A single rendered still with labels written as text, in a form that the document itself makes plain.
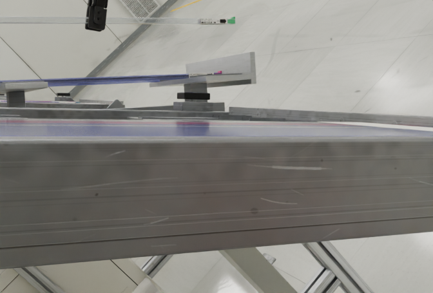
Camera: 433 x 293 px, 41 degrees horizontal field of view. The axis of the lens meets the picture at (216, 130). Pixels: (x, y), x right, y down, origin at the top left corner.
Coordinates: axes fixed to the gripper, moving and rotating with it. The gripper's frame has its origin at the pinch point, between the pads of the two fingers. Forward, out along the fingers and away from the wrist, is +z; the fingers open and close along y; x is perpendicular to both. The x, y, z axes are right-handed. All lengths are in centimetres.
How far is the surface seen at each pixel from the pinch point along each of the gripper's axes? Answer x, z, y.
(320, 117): 22, 16, 44
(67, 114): -5.9, 18.8, 13.5
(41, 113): -10.0, 18.9, 13.4
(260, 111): 22.4, 15.0, 26.7
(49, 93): 110, -20, -724
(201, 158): -12, 21, 81
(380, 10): 175, -55, -129
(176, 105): 13.7, 14.9, 10.8
